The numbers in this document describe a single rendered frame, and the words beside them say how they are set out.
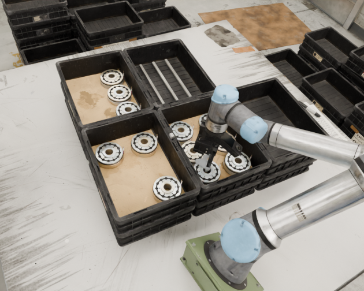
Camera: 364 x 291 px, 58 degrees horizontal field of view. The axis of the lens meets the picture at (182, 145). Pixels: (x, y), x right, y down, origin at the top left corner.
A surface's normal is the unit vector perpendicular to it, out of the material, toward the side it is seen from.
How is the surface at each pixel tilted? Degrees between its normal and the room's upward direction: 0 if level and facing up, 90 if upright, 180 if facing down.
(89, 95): 0
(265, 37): 2
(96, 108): 0
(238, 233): 53
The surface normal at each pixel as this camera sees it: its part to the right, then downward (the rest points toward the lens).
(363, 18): -0.87, 0.33
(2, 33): 0.11, -0.61
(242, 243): -0.59, -0.04
